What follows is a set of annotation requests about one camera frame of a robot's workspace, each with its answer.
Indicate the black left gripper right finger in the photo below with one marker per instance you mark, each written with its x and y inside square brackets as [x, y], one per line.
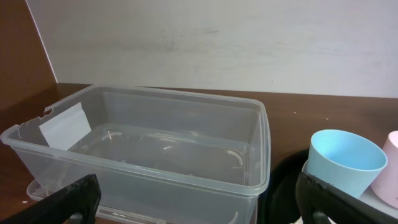
[329, 203]

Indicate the clear plastic waste bin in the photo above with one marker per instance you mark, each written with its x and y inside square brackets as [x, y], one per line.
[176, 156]

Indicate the white label on bin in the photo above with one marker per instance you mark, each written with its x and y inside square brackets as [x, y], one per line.
[66, 129]

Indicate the pink cup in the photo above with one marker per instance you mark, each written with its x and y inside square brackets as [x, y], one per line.
[385, 184]

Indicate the round black tray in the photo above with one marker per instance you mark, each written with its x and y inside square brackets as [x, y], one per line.
[277, 204]

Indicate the light blue cup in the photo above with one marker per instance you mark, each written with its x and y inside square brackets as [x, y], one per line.
[345, 160]

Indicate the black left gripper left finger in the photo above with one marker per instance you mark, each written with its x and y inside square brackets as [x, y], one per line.
[75, 203]

